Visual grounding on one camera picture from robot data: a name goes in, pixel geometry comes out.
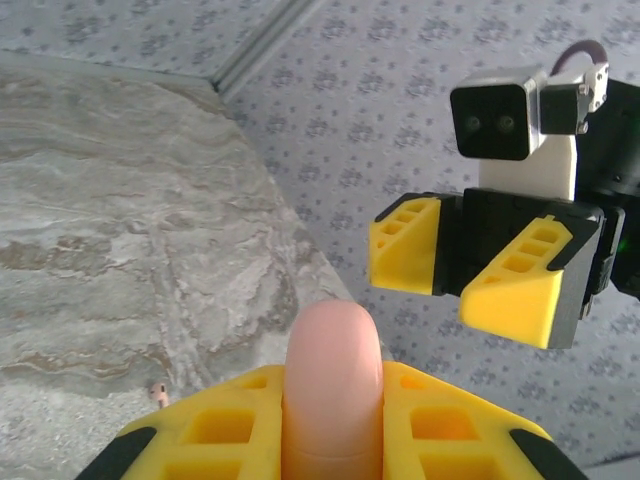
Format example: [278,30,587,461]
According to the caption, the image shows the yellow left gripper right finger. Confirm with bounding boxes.
[382,360,591,480]

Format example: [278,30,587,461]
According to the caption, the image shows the pink wireless earbud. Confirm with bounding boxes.
[146,381,172,409]

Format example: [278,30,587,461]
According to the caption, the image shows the pink earbud charging case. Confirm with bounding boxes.
[279,298,386,480]

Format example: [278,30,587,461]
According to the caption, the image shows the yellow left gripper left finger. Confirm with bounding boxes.
[74,363,287,480]

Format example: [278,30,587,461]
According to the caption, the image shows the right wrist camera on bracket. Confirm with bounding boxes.
[449,63,611,202]

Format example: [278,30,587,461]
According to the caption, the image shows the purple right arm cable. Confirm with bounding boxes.
[552,39,609,76]

